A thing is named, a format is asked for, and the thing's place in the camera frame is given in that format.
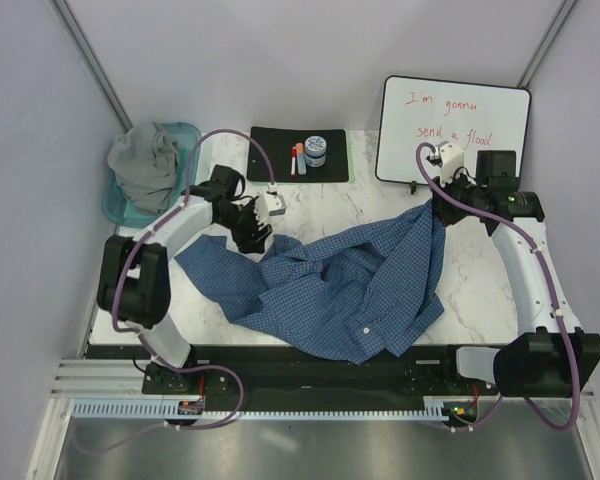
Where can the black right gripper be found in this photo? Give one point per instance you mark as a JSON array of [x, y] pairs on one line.
[[441, 206]]

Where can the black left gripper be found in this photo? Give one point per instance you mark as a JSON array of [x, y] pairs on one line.
[[245, 241]]

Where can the blue checkered long sleeve shirt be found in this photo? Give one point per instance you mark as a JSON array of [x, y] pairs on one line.
[[348, 296]]

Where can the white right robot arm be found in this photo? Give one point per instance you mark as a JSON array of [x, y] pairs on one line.
[[552, 357]]

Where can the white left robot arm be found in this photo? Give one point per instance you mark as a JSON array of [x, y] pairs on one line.
[[134, 283]]

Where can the black clipboard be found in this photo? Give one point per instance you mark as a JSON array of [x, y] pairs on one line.
[[278, 143]]

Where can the red marker pen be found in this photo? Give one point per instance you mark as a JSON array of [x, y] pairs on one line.
[[293, 167]]

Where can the blue lidded small jar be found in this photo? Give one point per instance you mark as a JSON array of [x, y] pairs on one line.
[[315, 148]]

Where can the grey crumpled shirt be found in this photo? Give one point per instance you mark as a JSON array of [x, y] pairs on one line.
[[145, 162]]

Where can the teal plastic bin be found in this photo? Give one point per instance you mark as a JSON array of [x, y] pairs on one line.
[[119, 210]]

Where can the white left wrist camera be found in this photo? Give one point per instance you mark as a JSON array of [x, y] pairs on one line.
[[270, 204]]

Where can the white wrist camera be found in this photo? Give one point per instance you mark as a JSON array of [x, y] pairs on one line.
[[449, 158], [270, 204]]

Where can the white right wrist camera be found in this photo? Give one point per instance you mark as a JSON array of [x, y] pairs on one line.
[[449, 158]]

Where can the white whiteboard black frame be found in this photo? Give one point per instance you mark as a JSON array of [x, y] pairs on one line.
[[473, 116]]

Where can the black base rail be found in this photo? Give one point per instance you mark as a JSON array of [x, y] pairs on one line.
[[281, 376]]

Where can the white slotted cable duct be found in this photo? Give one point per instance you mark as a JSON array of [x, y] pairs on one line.
[[172, 409]]

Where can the aluminium extrusion frame rail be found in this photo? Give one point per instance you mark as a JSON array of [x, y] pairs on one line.
[[119, 379]]

